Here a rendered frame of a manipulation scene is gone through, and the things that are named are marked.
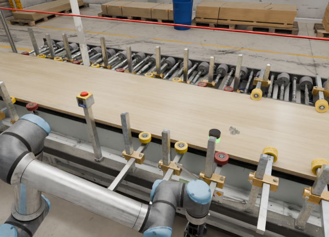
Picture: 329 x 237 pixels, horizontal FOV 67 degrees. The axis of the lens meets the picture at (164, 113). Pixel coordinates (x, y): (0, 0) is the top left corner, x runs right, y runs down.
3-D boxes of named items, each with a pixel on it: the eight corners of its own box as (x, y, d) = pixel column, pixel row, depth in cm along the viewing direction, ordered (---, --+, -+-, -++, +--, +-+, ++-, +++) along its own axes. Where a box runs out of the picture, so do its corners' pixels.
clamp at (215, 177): (222, 189, 136) (223, 183, 133) (198, 181, 140) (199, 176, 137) (224, 181, 140) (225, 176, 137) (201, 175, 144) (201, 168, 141)
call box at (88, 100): (87, 109, 144) (85, 98, 140) (78, 107, 147) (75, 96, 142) (95, 104, 150) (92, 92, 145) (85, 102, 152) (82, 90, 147)
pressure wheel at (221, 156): (224, 176, 146) (227, 162, 140) (211, 172, 149) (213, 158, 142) (227, 166, 152) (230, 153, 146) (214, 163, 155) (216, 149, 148)
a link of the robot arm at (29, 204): (4, 231, 127) (-11, 128, 83) (26, 202, 141) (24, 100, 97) (33, 242, 128) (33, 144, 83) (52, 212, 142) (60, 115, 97)
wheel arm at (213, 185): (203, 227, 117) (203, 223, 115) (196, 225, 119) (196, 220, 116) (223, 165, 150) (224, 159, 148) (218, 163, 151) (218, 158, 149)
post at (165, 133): (168, 191, 158) (167, 132, 130) (163, 190, 159) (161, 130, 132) (170, 187, 160) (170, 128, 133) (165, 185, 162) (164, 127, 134)
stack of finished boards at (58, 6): (83, 3, 910) (82, -2, 900) (34, 20, 724) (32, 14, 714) (66, 2, 932) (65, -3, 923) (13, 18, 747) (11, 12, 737)
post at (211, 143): (207, 202, 148) (215, 140, 121) (201, 200, 149) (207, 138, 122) (209, 198, 150) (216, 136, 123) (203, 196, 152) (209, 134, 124)
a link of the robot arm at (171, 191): (147, 197, 89) (182, 202, 87) (154, 173, 98) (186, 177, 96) (149, 213, 94) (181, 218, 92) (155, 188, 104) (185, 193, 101)
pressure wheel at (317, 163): (327, 163, 126) (309, 165, 130) (331, 175, 128) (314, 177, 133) (326, 155, 130) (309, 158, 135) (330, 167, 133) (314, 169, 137)
